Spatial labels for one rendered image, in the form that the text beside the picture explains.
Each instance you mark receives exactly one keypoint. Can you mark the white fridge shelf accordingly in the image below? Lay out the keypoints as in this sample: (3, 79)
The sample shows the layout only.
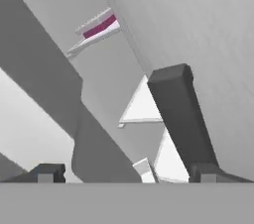
(172, 162)
(142, 109)
(99, 38)

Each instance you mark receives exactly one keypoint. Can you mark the grey fridge door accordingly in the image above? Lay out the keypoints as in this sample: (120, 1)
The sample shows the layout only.
(36, 56)

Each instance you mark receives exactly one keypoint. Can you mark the small white box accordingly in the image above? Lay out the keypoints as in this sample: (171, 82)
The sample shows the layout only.
(145, 170)

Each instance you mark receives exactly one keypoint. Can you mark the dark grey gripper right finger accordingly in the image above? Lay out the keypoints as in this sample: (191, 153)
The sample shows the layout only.
(205, 171)

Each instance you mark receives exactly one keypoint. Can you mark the light grey freezer door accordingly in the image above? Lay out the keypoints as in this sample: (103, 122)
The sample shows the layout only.
(205, 20)

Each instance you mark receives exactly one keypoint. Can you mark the magenta item on shelf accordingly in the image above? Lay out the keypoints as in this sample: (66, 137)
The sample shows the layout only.
(99, 28)

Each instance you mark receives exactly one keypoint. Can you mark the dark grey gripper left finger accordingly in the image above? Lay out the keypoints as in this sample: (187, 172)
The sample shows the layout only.
(49, 171)

